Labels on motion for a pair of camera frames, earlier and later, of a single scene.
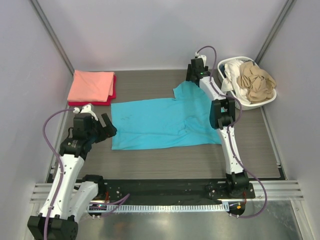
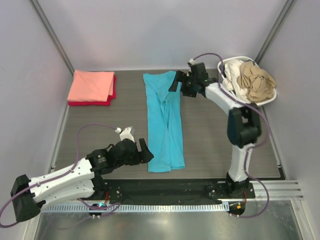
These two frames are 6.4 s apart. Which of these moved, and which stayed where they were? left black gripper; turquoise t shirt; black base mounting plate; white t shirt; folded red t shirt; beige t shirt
Moved: turquoise t shirt; left black gripper
Stayed: black base mounting plate; folded red t shirt; beige t shirt; white t shirt
